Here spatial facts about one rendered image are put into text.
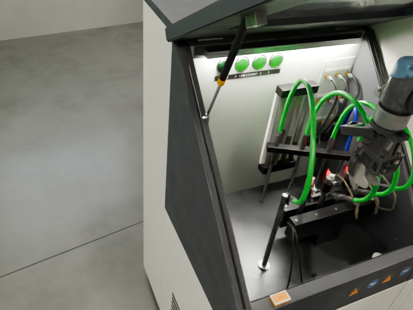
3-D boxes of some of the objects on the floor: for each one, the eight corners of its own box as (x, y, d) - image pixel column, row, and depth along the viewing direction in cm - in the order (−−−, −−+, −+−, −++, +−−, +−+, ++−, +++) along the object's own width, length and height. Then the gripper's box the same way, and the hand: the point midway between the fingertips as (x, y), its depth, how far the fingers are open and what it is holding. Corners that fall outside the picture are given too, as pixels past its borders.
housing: (159, 317, 202) (172, 23, 109) (142, 272, 222) (142, -11, 128) (372, 244, 253) (506, 1, 160) (344, 212, 273) (448, -20, 179)
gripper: (389, 139, 87) (357, 208, 100) (419, 132, 90) (384, 200, 104) (362, 117, 93) (335, 185, 106) (391, 112, 96) (362, 178, 110)
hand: (354, 181), depth 106 cm, fingers closed
